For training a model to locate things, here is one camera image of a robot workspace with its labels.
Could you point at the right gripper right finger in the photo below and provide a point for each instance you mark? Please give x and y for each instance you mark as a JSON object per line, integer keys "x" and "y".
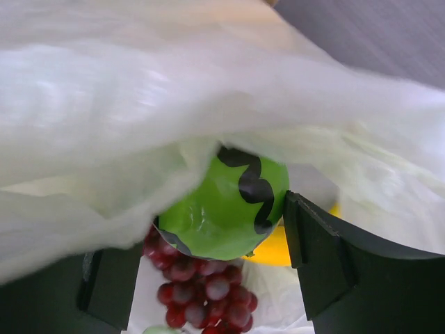
{"x": 353, "y": 281}

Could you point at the dark fake grapes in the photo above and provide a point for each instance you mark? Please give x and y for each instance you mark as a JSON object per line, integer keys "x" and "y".
{"x": 205, "y": 294}

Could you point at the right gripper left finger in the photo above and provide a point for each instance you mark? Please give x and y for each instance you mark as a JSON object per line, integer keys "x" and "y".
{"x": 87, "y": 293}

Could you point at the green fake lime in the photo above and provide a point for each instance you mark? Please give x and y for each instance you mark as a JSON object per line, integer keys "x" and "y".
{"x": 236, "y": 207}

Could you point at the green avocado print plastic bag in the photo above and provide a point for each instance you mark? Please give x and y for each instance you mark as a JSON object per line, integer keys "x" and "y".
{"x": 111, "y": 112}

